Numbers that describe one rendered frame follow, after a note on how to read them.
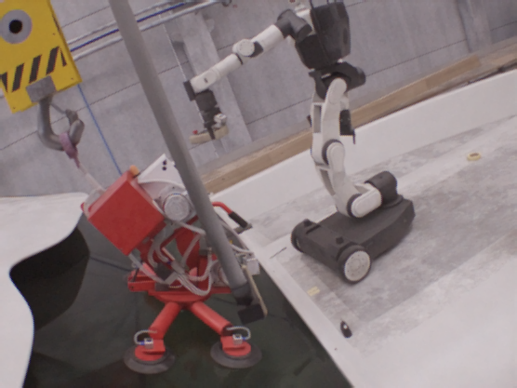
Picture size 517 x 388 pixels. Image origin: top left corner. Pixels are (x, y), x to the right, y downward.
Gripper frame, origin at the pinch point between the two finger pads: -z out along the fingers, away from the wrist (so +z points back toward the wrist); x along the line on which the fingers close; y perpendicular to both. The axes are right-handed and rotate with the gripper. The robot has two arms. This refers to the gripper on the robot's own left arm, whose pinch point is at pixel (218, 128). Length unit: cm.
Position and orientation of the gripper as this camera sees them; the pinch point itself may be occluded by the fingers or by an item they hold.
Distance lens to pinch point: 197.3
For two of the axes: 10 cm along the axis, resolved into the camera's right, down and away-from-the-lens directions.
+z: -3.5, -8.8, -3.3
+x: -5.6, 4.8, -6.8
